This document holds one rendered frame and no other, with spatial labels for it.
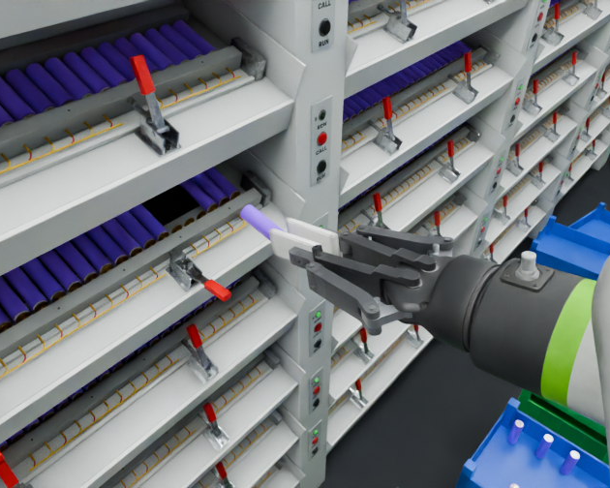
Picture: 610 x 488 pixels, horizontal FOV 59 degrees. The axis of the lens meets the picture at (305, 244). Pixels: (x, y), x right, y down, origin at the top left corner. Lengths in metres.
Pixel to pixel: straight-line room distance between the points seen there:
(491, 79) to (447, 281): 0.86
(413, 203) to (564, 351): 0.78
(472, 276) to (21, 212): 0.38
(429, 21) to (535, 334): 0.64
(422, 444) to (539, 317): 1.22
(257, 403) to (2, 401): 0.50
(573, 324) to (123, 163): 0.41
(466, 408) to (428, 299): 1.25
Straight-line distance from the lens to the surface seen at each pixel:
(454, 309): 0.42
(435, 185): 1.20
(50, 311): 0.64
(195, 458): 0.97
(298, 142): 0.70
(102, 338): 0.64
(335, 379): 1.26
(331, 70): 0.71
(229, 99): 0.64
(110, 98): 0.59
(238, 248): 0.72
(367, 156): 0.91
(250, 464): 1.16
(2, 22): 0.47
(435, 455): 1.58
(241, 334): 0.85
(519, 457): 1.25
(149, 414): 0.80
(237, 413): 0.99
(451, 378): 1.74
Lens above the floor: 1.35
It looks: 40 degrees down
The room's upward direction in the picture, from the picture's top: straight up
